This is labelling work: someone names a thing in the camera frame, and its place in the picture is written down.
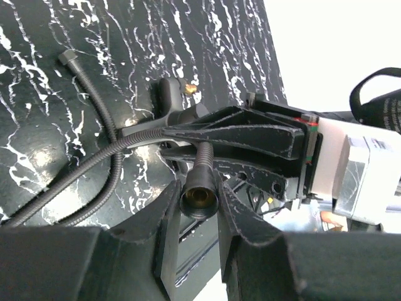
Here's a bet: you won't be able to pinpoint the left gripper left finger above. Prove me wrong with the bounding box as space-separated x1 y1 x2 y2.
1 181 181 300

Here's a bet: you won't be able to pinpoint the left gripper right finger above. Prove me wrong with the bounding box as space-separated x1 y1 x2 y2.
218 183 400 300

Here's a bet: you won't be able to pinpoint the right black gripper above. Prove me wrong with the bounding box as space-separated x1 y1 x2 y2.
160 92 323 201

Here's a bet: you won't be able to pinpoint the black corrugated flexible hose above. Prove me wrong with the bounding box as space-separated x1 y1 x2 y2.
0 49 220 227

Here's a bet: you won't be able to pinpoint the black faucet fitting brass ends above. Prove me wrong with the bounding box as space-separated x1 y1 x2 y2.
120 78 209 148

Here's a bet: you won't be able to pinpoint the black marble pattern mat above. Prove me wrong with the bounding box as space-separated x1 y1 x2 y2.
1 1 286 219

